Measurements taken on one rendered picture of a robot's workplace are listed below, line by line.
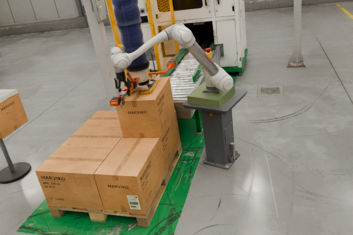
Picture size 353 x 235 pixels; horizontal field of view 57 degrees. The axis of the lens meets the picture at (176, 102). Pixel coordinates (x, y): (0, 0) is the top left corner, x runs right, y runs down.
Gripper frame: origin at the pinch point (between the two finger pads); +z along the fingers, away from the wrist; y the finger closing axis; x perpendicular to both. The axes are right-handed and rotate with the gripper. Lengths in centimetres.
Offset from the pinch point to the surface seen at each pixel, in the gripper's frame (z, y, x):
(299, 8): 7, -172, -356
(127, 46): -33.4, 3.2, -32.0
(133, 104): 16.2, -0.3, -10.5
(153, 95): 12.9, -17.3, -21.0
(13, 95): 9, 146, -26
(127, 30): -49, -1, -31
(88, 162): 53, 34, 32
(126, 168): 53, -5, 39
